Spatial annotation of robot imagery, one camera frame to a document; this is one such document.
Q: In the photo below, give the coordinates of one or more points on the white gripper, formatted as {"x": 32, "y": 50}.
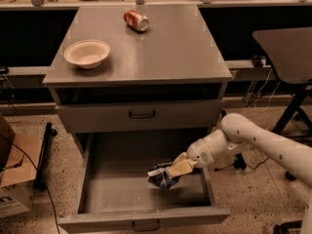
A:
{"x": 199, "y": 154}

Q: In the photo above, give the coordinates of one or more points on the blue chip bag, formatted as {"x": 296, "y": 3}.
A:
{"x": 159, "y": 177}

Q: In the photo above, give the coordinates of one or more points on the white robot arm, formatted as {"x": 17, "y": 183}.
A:
{"x": 235, "y": 131}

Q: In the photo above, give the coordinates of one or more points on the open lower grey drawer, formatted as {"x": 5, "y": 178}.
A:
{"x": 114, "y": 193}

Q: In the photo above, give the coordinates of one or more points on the upper grey drawer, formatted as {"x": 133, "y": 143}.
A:
{"x": 138, "y": 116}

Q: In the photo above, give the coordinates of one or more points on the grey drawer cabinet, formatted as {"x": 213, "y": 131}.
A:
{"x": 175, "y": 59}

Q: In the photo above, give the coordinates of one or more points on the black chair caster base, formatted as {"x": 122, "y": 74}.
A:
{"x": 285, "y": 227}

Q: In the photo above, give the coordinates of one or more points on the white paper bowl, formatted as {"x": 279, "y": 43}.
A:
{"x": 87, "y": 54}

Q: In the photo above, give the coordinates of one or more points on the red soda can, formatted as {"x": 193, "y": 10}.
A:
{"x": 136, "y": 21}

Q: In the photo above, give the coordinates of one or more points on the black stand leg left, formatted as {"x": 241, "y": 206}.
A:
{"x": 50, "y": 132}

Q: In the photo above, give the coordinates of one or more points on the cardboard box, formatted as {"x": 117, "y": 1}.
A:
{"x": 19, "y": 156}

